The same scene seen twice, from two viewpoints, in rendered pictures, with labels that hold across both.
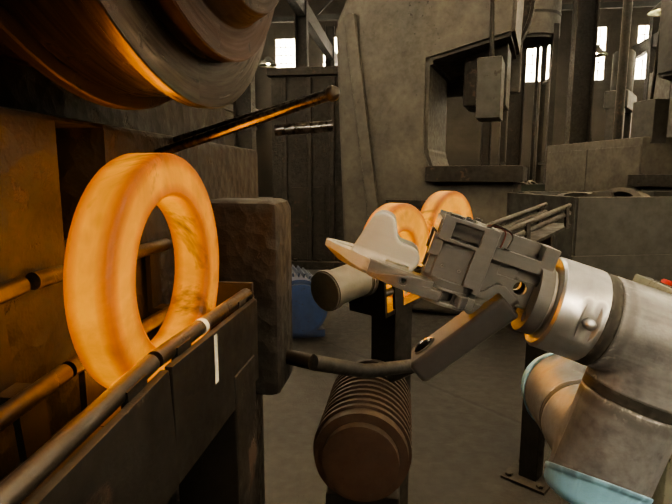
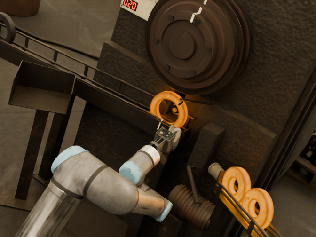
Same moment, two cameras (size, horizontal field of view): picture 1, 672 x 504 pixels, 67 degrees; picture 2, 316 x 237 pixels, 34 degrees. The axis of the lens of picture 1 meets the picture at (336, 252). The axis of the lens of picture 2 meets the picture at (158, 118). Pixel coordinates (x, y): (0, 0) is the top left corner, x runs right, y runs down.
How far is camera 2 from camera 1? 239 cm
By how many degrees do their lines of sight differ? 99
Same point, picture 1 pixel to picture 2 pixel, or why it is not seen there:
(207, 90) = (177, 88)
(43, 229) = not seen: hidden behind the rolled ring
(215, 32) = (173, 79)
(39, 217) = not seen: hidden behind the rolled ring
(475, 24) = not seen: outside the picture
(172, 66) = (167, 81)
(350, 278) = (214, 169)
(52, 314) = (164, 107)
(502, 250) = (156, 138)
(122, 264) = (154, 100)
